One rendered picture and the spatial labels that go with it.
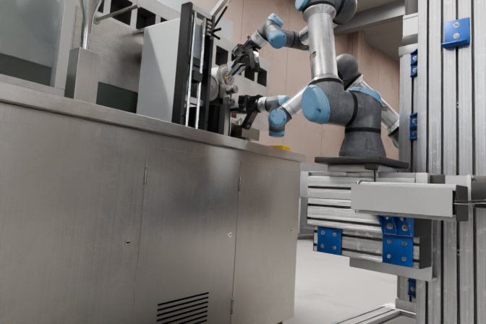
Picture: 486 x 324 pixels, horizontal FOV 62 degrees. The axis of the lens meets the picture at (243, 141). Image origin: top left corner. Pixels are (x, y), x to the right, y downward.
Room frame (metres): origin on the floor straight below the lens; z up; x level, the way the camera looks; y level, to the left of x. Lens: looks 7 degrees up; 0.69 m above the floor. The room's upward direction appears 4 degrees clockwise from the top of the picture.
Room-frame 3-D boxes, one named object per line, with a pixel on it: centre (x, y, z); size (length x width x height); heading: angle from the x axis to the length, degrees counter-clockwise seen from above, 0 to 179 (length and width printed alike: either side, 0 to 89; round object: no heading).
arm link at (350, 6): (1.59, -0.30, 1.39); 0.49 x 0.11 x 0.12; 18
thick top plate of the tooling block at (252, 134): (2.22, 0.12, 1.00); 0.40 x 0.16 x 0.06; 53
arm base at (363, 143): (1.33, -0.39, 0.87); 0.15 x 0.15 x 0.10
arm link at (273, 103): (1.86, -0.16, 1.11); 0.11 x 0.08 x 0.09; 53
